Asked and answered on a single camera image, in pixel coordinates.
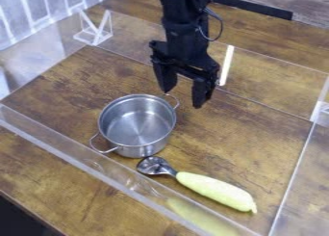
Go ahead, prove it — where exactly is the green handled metal spoon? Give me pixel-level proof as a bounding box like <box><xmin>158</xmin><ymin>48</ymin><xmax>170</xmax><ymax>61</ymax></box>
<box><xmin>136</xmin><ymin>156</ymin><xmax>258</xmax><ymax>213</ymax></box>

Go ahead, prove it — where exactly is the stainless steel pot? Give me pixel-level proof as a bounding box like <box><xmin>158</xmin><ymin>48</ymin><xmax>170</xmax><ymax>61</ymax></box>
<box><xmin>90</xmin><ymin>94</ymin><xmax>180</xmax><ymax>159</ymax></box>

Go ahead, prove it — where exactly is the clear acrylic front barrier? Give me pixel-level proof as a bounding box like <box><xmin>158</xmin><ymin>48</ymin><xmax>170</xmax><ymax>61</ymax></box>
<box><xmin>0</xmin><ymin>104</ymin><xmax>262</xmax><ymax>236</ymax></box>

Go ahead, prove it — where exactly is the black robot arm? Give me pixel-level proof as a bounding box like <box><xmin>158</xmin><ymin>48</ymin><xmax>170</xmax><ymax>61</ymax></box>
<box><xmin>150</xmin><ymin>0</ymin><xmax>220</xmax><ymax>108</ymax></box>

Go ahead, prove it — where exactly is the clear acrylic right barrier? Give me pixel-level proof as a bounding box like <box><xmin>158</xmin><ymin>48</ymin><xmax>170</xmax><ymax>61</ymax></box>
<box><xmin>270</xmin><ymin>76</ymin><xmax>329</xmax><ymax>236</ymax></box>

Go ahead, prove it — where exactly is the black strip on table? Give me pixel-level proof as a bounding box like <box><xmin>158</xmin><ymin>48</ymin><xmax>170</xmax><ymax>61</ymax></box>
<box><xmin>212</xmin><ymin>0</ymin><xmax>293</xmax><ymax>20</ymax></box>

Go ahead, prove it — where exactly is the clear acrylic triangle bracket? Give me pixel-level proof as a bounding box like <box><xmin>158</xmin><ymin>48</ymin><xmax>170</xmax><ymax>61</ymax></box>
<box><xmin>74</xmin><ymin>11</ymin><xmax>114</xmax><ymax>46</ymax></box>

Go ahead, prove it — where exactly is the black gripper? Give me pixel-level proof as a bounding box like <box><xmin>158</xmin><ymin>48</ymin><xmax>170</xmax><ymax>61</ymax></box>
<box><xmin>150</xmin><ymin>17</ymin><xmax>220</xmax><ymax>109</ymax></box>

